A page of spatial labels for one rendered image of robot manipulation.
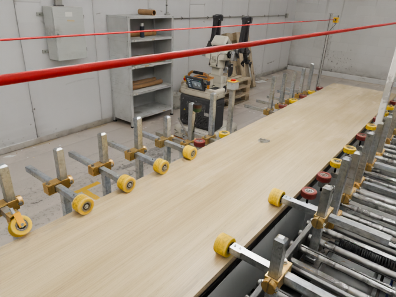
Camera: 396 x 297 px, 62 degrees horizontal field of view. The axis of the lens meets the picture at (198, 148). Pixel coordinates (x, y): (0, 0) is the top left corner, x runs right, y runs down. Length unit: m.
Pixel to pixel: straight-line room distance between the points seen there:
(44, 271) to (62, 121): 3.62
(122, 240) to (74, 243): 0.19
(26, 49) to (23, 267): 3.37
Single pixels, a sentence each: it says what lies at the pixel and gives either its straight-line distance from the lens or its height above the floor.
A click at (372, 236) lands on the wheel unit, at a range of 1.56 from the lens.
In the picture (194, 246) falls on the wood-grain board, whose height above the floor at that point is 0.90.
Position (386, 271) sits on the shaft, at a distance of 1.64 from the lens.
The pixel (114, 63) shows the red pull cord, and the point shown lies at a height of 1.75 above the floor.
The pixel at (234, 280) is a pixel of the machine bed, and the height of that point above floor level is 0.73.
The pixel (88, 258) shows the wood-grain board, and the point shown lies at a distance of 1.36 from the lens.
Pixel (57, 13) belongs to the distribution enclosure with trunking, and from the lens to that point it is 4.37.
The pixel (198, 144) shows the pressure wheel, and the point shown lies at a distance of 2.25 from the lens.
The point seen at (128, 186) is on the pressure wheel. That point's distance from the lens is 1.69.
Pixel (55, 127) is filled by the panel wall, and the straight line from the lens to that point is 4.80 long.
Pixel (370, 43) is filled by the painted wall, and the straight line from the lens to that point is 9.62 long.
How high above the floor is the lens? 1.80
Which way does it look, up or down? 25 degrees down
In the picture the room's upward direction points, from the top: 3 degrees clockwise
